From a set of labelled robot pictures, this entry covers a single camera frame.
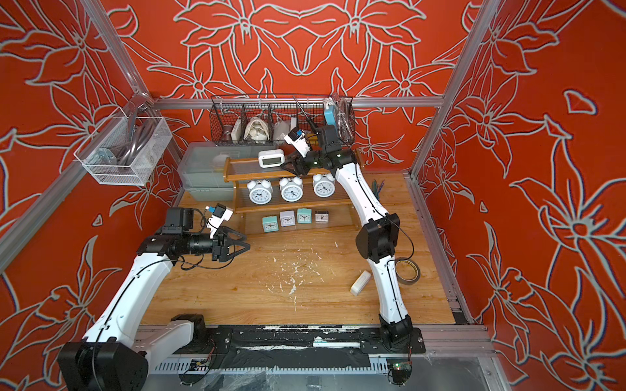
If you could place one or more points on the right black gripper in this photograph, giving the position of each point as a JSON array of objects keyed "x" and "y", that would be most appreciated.
[{"x": 298, "y": 161}]

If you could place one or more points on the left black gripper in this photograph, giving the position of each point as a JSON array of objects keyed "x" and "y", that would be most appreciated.
[{"x": 220, "y": 252}]

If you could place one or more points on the white twin-bell clock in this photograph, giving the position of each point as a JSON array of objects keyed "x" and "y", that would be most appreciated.
[
  {"x": 323, "y": 185},
  {"x": 260, "y": 192},
  {"x": 291, "y": 189}
]

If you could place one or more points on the mint square alarm clock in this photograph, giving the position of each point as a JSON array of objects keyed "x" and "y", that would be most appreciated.
[{"x": 270, "y": 224}]

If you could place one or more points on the white twin-bell clock front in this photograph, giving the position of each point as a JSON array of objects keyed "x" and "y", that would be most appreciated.
[{"x": 260, "y": 192}]

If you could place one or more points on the white square alarm clock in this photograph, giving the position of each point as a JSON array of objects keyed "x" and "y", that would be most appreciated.
[{"x": 287, "y": 218}]

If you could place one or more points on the white digital clock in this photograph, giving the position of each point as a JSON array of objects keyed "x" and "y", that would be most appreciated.
[{"x": 271, "y": 158}]

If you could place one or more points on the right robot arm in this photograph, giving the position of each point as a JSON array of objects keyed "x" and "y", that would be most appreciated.
[{"x": 379, "y": 233}]

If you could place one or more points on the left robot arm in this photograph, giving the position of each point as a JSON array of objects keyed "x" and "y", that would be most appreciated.
[{"x": 108, "y": 357}]

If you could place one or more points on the light blue box in basket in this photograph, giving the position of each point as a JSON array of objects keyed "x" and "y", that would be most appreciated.
[{"x": 330, "y": 111}]

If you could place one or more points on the green blue twist ties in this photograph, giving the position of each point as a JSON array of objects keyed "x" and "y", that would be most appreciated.
[{"x": 377, "y": 188}]

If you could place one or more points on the white cloth bundle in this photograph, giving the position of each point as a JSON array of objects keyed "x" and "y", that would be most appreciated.
[{"x": 257, "y": 130}]

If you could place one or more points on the translucent plastic storage box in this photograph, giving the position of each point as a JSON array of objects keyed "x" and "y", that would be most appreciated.
[{"x": 201, "y": 169}]

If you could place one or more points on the black handled screwdriver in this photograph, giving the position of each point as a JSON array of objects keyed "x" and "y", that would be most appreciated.
[{"x": 307, "y": 117}]

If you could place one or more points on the black wire wall basket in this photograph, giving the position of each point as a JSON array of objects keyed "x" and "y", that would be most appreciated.
[{"x": 266, "y": 121}]

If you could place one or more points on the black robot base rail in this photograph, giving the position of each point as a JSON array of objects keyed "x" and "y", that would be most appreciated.
[{"x": 295, "y": 348}]

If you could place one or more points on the white mesh wall basket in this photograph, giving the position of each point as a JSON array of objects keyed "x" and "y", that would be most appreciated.
[{"x": 125, "y": 149}]

